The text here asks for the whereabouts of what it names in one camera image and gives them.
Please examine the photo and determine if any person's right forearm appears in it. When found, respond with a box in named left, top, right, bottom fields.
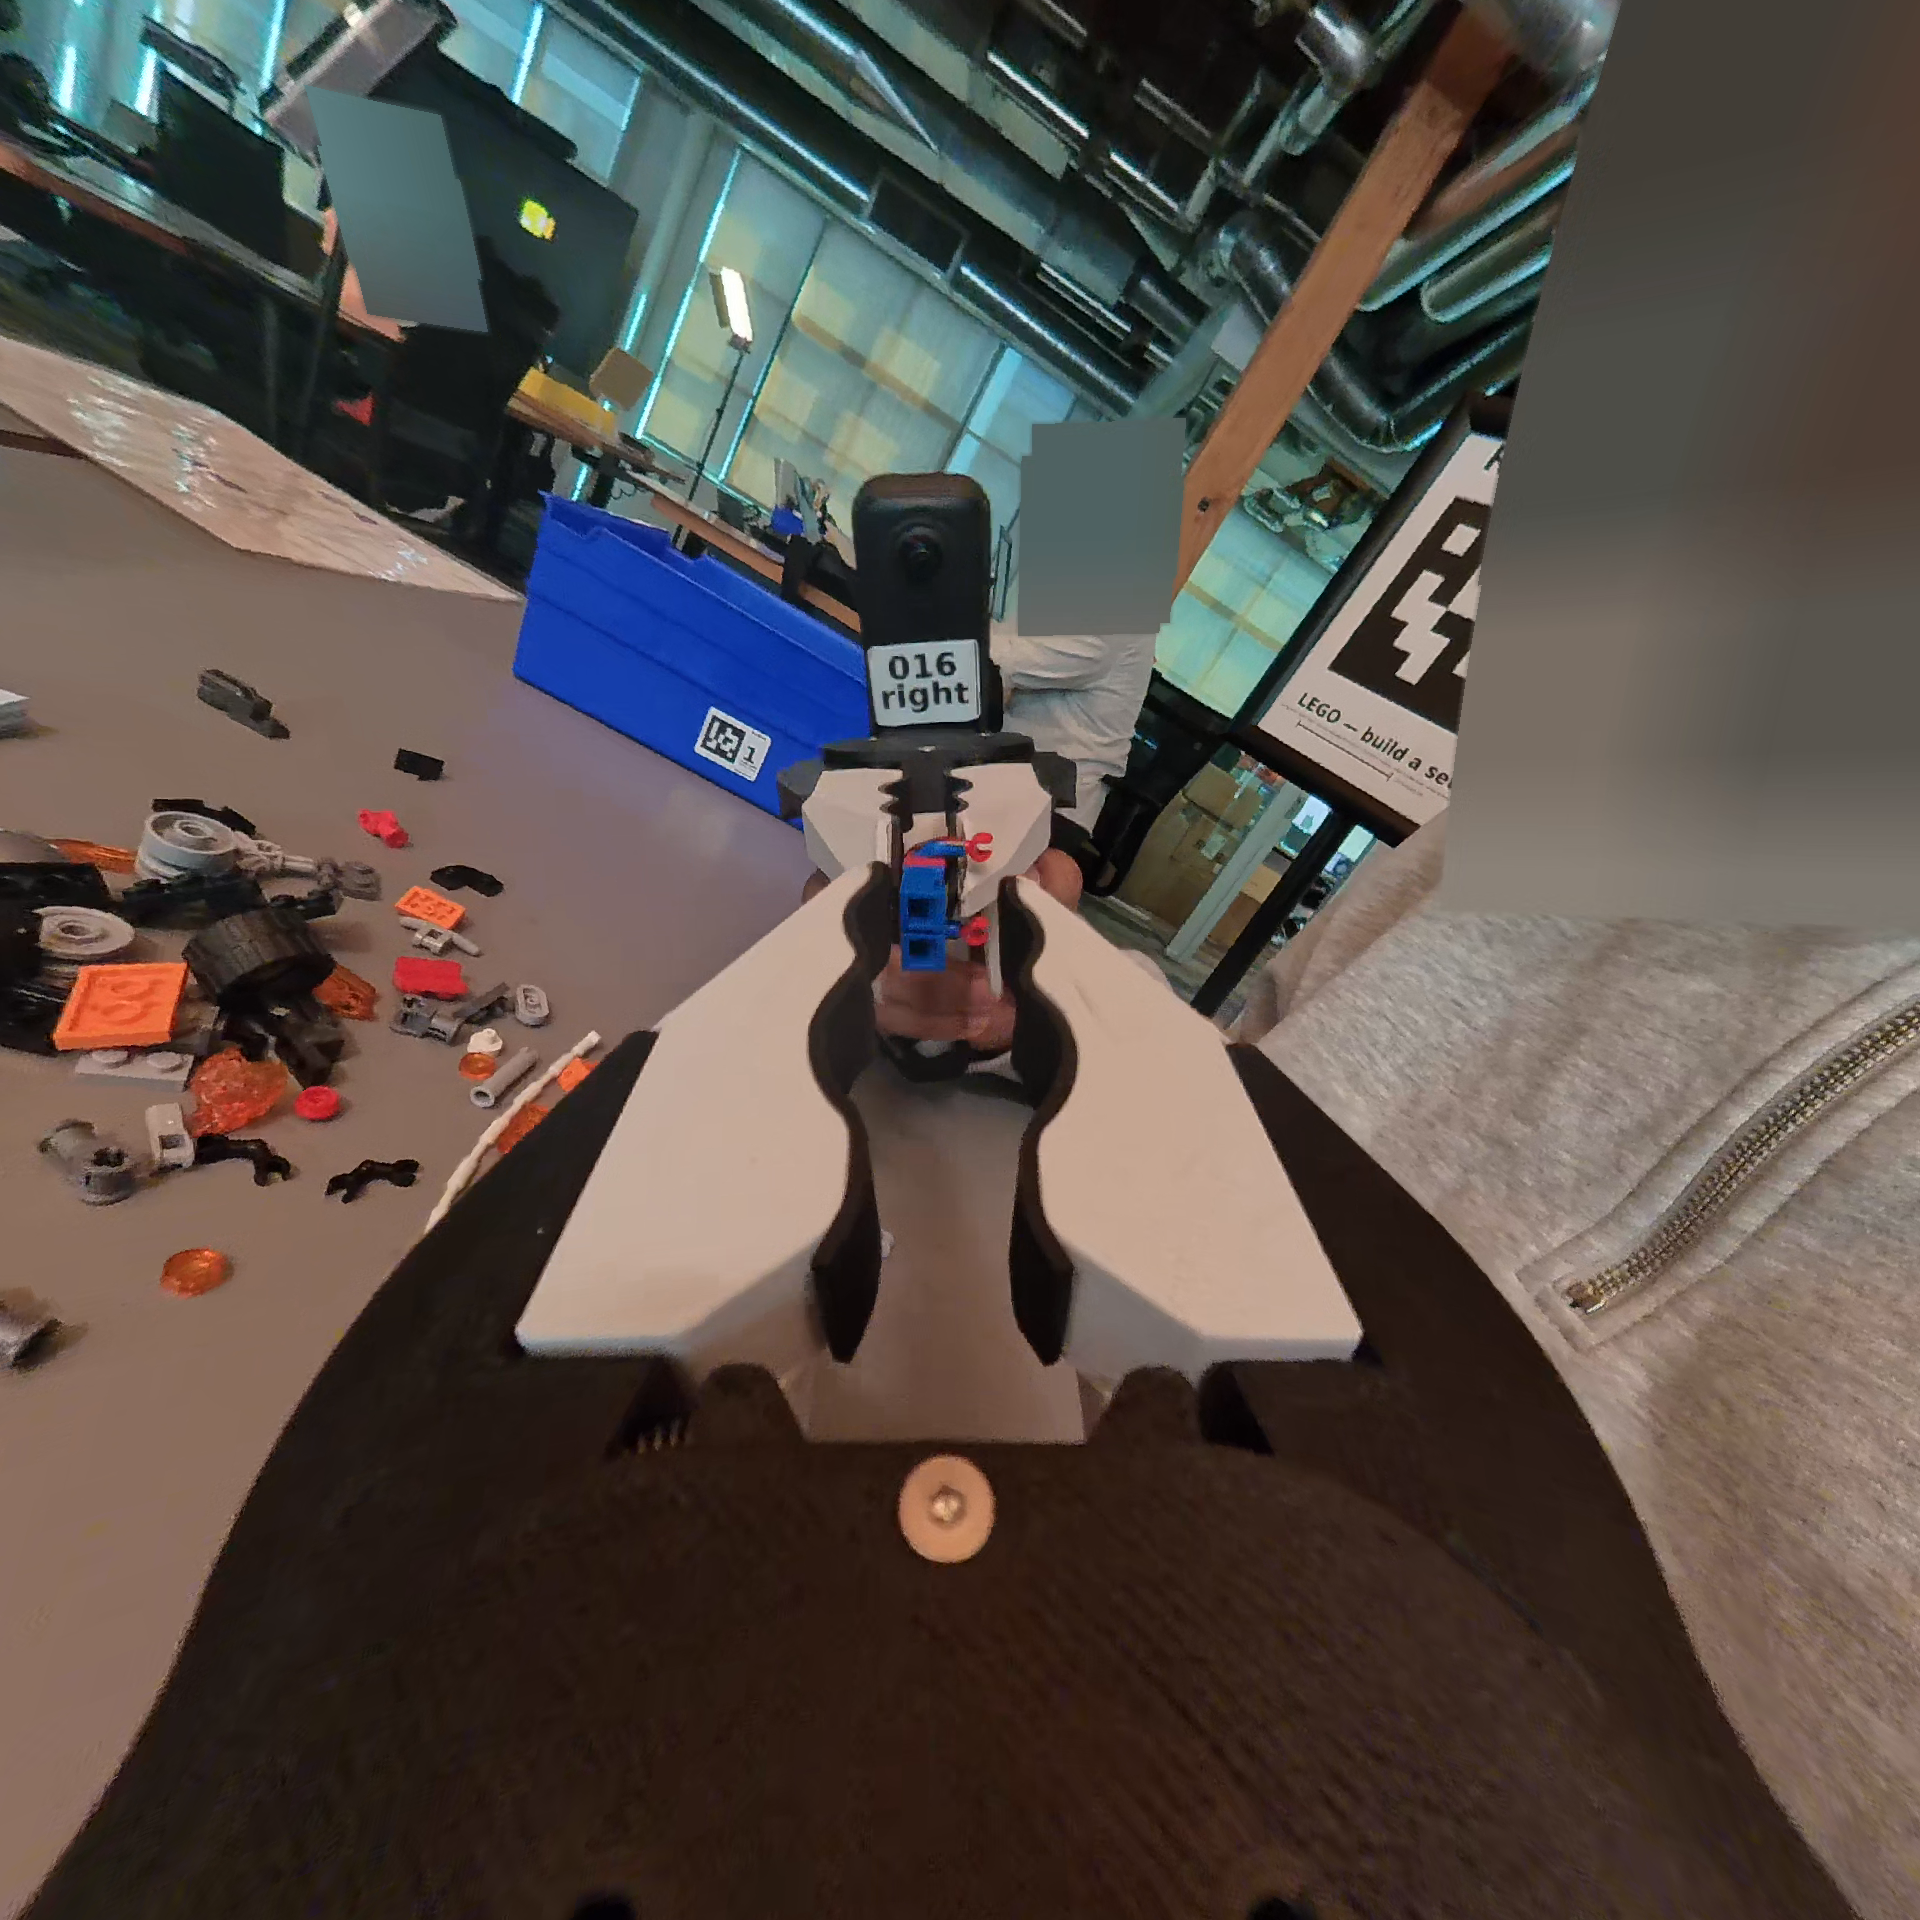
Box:
left=1227, top=822, right=1464, bottom=1050

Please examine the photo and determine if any grey zip hoodie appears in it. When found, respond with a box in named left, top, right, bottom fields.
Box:
left=1229, top=815, right=1920, bottom=1920

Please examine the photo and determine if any white flexible lego hose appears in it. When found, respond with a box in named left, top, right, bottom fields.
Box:
left=422, top=1026, right=605, bottom=1234

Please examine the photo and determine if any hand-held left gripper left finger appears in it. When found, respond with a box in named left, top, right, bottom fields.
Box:
left=513, top=862, right=902, bottom=1367

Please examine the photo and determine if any blue plastic bin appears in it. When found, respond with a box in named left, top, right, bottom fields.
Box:
left=512, top=495, right=874, bottom=826

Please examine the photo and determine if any black monitor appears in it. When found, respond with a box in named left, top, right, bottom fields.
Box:
left=434, top=88, right=642, bottom=396

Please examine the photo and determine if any metal ventilation duct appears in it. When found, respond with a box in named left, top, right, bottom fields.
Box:
left=1199, top=0, right=1599, bottom=453

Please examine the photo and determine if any flat cardboard sheet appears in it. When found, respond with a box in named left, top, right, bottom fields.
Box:
left=0, top=334, right=521, bottom=605

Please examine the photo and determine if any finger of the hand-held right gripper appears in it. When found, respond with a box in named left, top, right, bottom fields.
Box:
left=800, top=772, right=912, bottom=904
left=960, top=772, right=1055, bottom=911

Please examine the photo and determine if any scattered lego pieces pile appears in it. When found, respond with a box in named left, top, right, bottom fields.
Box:
left=0, top=668, right=601, bottom=1373

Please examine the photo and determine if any brown cardboard box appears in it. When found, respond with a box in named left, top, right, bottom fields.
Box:
left=1118, top=765, right=1310, bottom=965

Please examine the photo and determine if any person's right hand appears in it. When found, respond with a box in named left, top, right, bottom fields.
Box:
left=878, top=844, right=1088, bottom=1057

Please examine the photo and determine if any black framed marker sign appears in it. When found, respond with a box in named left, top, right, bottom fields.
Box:
left=1191, top=397, right=1517, bottom=1021

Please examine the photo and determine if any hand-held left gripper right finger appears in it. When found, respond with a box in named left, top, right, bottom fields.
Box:
left=983, top=877, right=1367, bottom=1369

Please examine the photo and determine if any light panel on stand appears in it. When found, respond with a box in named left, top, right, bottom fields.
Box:
left=691, top=263, right=762, bottom=505

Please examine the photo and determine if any wooden support post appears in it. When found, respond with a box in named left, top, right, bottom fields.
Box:
left=1177, top=0, right=1519, bottom=590

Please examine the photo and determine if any small blue red lego assembly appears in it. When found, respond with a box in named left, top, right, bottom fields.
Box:
left=895, top=829, right=999, bottom=980

